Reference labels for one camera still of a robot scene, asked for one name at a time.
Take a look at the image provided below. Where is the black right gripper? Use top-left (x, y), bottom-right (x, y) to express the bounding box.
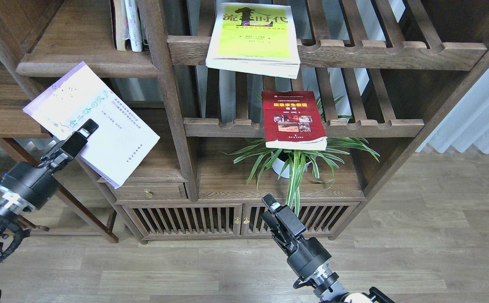
top-left (261, 194), bottom-right (331, 281)

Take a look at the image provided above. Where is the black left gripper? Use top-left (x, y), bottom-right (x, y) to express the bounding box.
top-left (0, 119), bottom-right (99, 211)

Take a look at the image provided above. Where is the white lavender cover book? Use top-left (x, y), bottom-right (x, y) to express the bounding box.
top-left (23, 62), bottom-right (160, 189)

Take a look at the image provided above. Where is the red cover book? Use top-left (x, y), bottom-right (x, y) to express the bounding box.
top-left (262, 91), bottom-right (327, 151)

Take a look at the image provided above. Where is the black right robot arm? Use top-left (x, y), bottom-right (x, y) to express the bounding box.
top-left (262, 194), bottom-right (393, 303)

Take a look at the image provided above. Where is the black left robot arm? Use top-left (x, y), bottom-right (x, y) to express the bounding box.
top-left (0, 119), bottom-right (98, 297)

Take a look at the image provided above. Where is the white plant pot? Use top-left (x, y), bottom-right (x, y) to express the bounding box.
top-left (271, 149), bottom-right (311, 178)

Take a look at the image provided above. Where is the green spider plant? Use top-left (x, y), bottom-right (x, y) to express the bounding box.
top-left (233, 90), bottom-right (379, 214)

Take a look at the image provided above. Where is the upright dark green book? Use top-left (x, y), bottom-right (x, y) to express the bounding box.
top-left (138, 15), bottom-right (150, 51)

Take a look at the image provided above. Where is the upright white book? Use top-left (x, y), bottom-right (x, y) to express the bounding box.
top-left (124, 0), bottom-right (143, 52)

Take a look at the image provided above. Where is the upright beige book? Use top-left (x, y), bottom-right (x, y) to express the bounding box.
top-left (110, 0), bottom-right (129, 51)

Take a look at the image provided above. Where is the dark wooden bookshelf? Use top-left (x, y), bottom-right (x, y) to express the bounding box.
top-left (0, 0), bottom-right (489, 244)

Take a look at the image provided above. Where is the yellow green cover book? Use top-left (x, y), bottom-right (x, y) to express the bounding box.
top-left (206, 3), bottom-right (300, 79)

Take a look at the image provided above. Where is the white pleated curtain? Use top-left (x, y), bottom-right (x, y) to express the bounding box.
top-left (417, 69), bottom-right (489, 154)

